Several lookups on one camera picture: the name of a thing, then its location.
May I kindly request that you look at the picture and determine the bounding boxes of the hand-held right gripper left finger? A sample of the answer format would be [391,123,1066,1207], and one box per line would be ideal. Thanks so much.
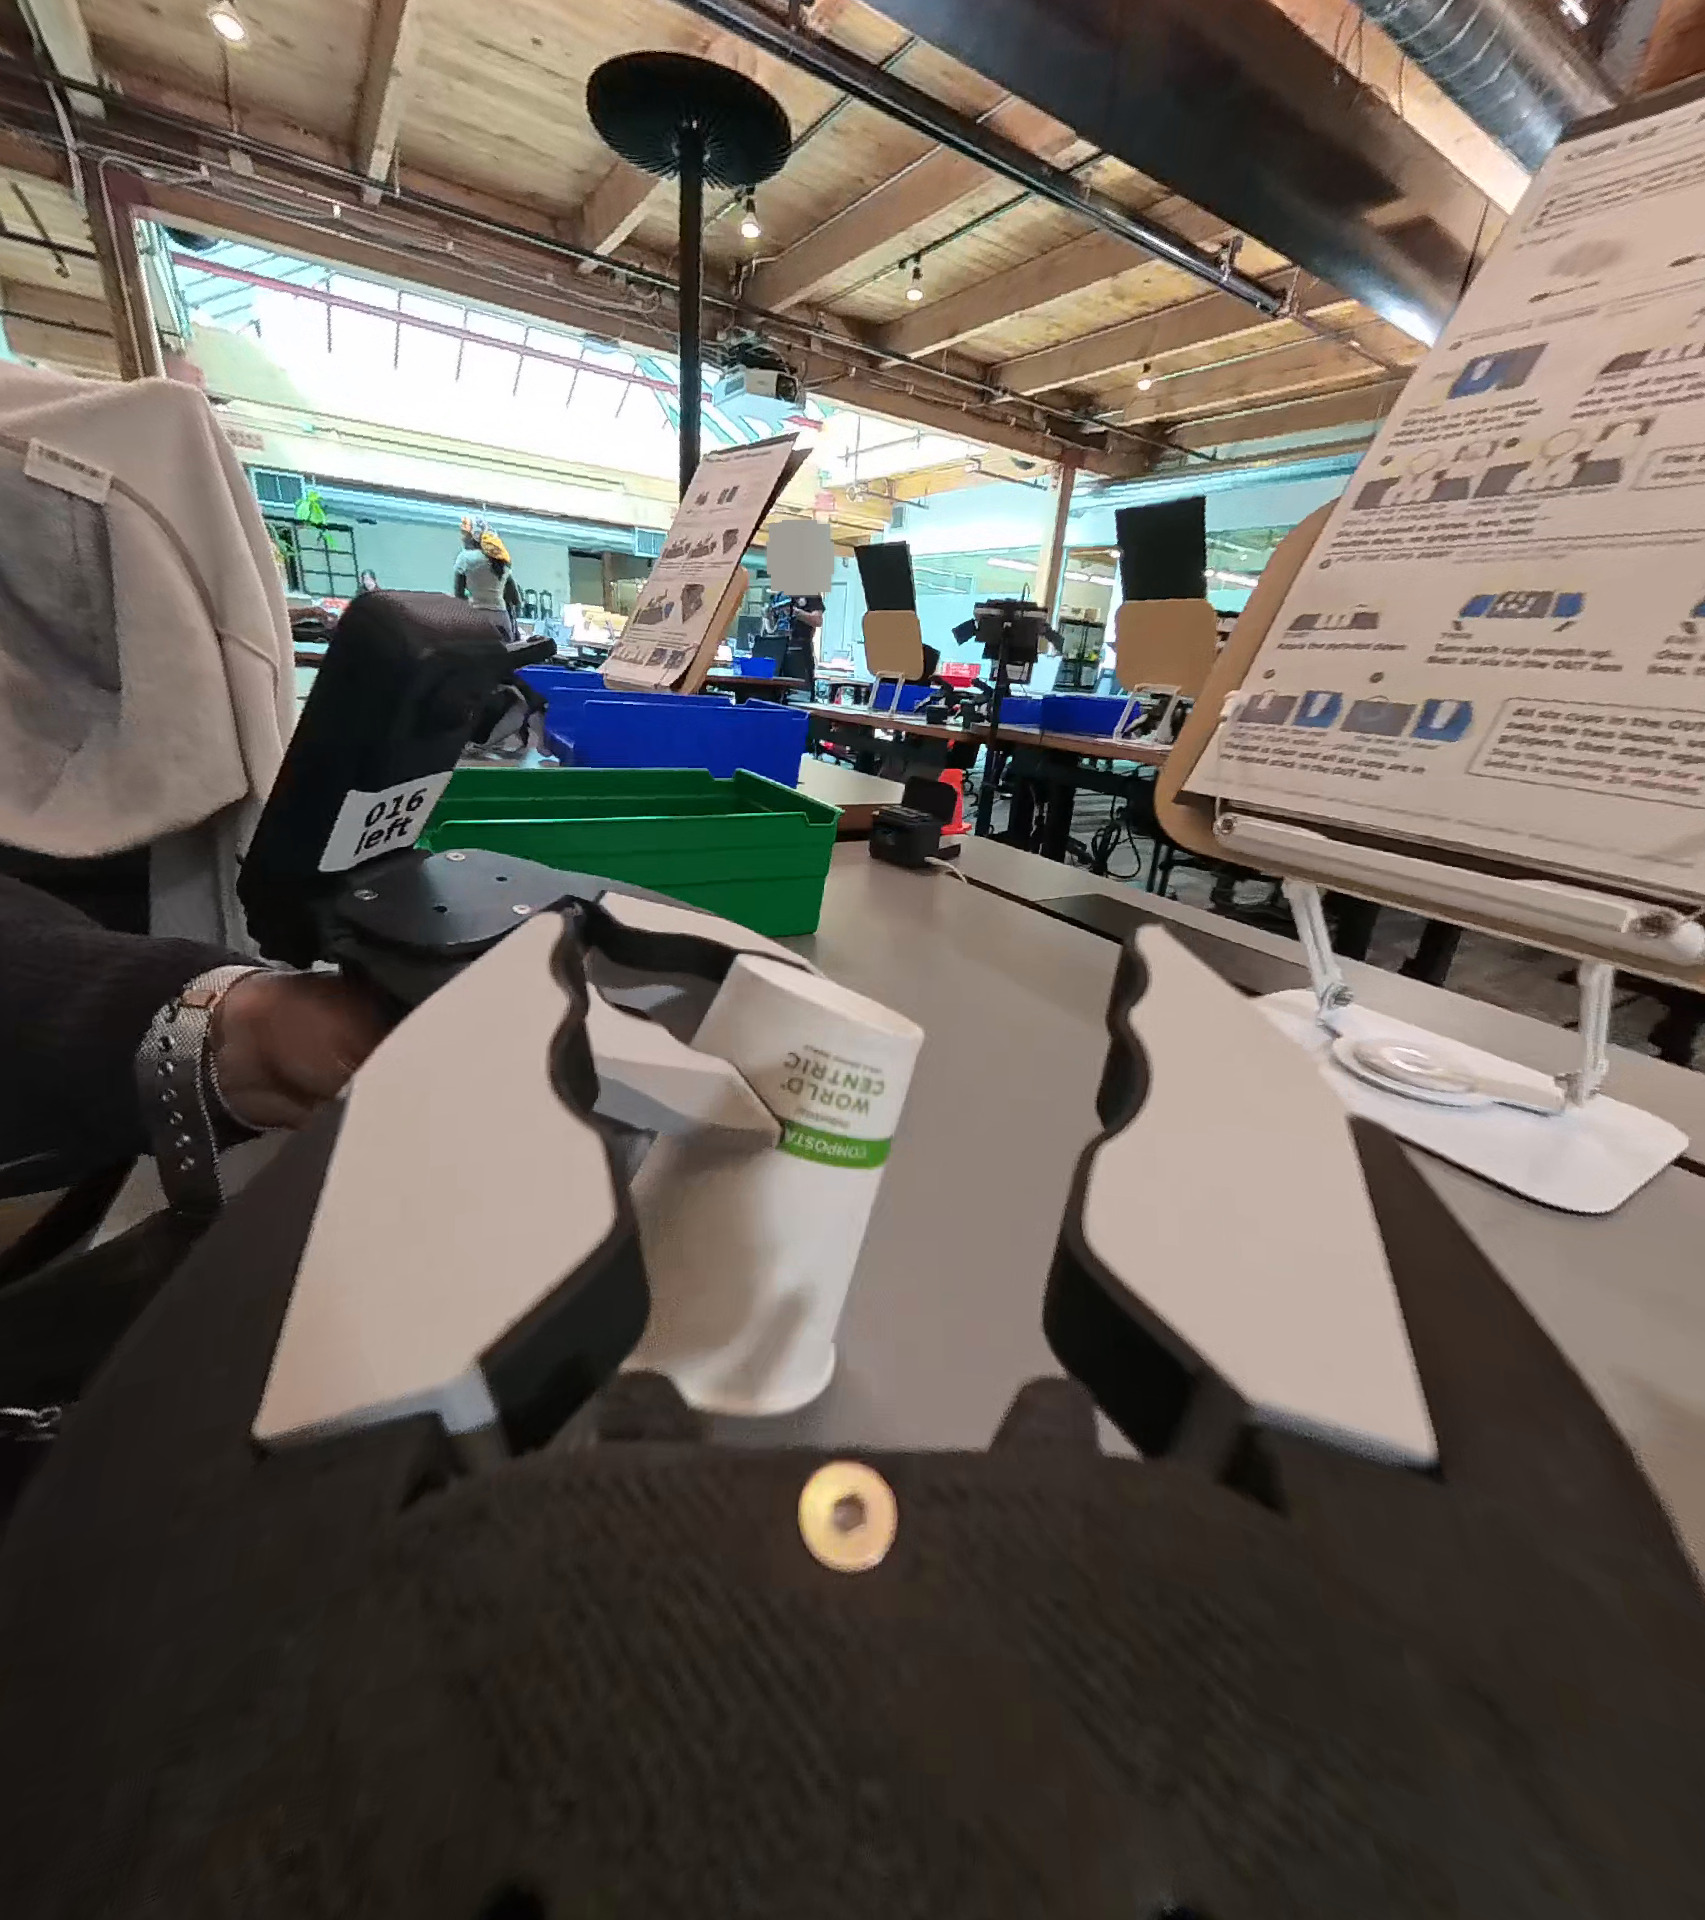
[252,906,649,1470]

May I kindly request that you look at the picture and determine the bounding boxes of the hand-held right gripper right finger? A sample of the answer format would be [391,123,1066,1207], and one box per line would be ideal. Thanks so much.
[1044,922,1444,1488]

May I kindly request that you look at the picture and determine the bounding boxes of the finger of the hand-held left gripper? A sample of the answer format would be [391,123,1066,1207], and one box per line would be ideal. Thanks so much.
[574,893,826,1052]
[589,1034,782,1142]

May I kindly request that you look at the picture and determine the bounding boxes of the green plastic box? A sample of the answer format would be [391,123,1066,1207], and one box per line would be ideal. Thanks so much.
[420,765,844,936]

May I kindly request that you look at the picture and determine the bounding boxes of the white paper cup green band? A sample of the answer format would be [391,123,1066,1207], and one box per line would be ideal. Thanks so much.
[626,957,926,1416]

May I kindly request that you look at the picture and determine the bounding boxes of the person's left forearm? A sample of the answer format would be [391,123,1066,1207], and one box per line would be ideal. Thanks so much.
[0,863,268,1190]

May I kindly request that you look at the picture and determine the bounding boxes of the grey desk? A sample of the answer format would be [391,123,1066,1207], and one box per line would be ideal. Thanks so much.
[574,832,1705,1848]

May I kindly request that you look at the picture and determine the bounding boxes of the person's left hand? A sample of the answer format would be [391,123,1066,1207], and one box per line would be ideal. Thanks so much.
[212,969,391,1134]

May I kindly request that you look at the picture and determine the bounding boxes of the large blue plastic bin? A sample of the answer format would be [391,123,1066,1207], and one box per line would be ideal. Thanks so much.
[515,666,813,792]

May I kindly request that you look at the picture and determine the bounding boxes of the grey beaded wristband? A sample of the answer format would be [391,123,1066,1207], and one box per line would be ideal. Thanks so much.
[136,964,272,1214]

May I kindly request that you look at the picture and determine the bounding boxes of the wooden document stand white base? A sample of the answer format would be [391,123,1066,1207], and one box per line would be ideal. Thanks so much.
[1155,61,1705,1217]

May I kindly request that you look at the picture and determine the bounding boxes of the beige jacket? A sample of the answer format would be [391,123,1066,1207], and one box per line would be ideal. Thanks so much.
[0,332,300,867]

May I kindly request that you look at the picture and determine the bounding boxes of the wooden document stand with sheet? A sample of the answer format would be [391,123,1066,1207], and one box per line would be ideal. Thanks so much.
[601,432,818,697]

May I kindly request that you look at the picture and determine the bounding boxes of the black board cardboard stand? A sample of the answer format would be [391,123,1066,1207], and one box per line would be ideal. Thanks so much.
[1112,495,1217,741]
[852,541,944,716]

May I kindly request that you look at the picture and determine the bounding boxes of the wooden table black legs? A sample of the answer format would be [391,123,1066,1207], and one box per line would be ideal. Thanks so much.
[807,691,1187,847]

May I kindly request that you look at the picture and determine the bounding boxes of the black disc on pole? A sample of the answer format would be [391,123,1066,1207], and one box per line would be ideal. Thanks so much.
[584,50,795,506]

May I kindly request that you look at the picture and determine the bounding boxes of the printed instruction sheet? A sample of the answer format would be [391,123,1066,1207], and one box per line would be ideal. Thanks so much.
[1184,61,1705,922]

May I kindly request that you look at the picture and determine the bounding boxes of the black desk cable flap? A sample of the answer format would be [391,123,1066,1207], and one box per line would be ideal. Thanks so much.
[1027,888,1146,949]

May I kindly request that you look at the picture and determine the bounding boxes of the black camera on tripod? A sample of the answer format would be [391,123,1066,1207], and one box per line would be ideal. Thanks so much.
[954,596,1066,711]

